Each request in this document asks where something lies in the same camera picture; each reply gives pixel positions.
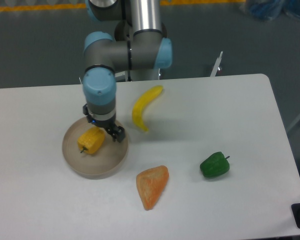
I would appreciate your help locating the yellow toy banana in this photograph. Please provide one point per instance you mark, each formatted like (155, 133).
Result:
(140, 105)

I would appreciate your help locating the beige round plate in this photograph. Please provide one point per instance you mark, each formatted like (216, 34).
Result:
(105, 162)

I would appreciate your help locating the white bracket behind table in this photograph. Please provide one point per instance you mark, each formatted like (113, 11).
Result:
(217, 65)

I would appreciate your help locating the orange triangular toy bread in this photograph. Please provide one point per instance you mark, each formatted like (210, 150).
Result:
(150, 184)

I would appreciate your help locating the blue plastic bag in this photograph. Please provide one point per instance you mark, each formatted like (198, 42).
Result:
(268, 10)

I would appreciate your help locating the green toy pepper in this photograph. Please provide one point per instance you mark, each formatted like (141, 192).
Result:
(215, 165)

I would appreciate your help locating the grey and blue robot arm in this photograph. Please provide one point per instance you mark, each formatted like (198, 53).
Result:
(143, 47)

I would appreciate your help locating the yellow toy pepper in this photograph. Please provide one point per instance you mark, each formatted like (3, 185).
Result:
(91, 140)

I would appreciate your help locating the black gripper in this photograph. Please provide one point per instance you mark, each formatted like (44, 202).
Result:
(107, 122)

